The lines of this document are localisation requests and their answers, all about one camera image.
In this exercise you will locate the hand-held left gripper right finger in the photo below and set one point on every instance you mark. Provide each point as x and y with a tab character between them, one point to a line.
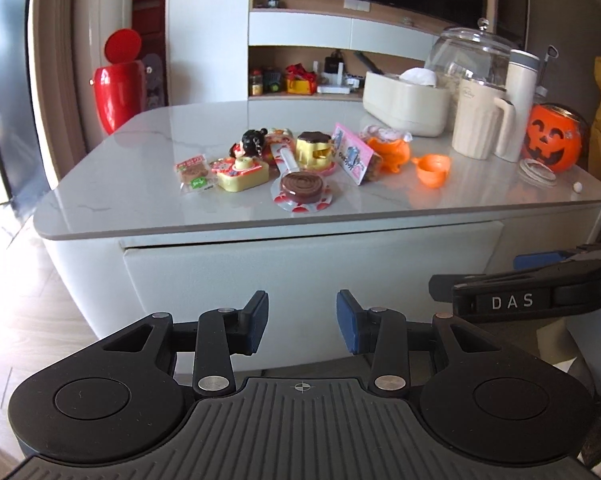
348	322

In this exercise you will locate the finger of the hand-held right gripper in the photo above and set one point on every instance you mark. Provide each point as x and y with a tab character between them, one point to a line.
510	292
538	261

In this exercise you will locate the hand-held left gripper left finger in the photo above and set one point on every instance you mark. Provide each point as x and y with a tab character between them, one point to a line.
258	321

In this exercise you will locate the small orange cup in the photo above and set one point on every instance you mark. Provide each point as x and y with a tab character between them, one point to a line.
430	172

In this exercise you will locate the chocolate swirl lollipop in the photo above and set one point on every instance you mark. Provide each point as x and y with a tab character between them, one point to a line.
303	185

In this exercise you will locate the yellow and pink toy box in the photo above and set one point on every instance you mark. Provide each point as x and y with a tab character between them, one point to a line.
240	175

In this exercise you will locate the clear cookie packet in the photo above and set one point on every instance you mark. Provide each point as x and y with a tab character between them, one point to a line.
194	174

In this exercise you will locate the pink snack packet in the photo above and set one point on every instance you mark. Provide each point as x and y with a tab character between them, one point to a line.
353	157

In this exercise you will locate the orange toy with pink top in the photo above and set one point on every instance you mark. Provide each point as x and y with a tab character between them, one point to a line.
388	152

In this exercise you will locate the brown and yellow pudding toy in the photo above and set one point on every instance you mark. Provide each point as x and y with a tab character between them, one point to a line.
314	147

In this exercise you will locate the black-haired doll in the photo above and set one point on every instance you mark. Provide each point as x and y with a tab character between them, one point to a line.
250	142

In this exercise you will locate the orange pumpkin bucket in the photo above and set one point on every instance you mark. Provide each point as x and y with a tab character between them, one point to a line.
550	137

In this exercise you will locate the cream ribbed pitcher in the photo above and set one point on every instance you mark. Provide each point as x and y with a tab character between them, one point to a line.
475	125

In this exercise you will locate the white marble-top table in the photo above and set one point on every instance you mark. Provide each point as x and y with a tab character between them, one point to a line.
155	200

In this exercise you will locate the white thermos bottle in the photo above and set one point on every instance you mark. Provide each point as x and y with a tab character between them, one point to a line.
523	90

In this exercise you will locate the cream storage box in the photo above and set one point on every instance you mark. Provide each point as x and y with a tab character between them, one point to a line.
405	107

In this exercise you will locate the large glass jar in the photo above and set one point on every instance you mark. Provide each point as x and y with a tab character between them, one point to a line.
468	55

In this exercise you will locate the white tissue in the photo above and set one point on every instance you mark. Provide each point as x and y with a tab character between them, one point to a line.
418	76

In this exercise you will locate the small spice jar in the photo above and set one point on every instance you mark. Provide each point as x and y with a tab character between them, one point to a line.
256	82

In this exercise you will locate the black and white device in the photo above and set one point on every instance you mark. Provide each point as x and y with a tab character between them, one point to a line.
333	67

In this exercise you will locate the red trash can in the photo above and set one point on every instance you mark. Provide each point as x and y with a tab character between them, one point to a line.
118	90

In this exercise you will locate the white wooden television cabinet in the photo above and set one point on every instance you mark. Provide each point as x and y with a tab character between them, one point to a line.
300	27

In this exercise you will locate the small shelf ornaments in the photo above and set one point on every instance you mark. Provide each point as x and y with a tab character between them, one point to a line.
268	1

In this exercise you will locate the white wall socket plate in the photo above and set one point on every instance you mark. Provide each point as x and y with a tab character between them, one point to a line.
356	5

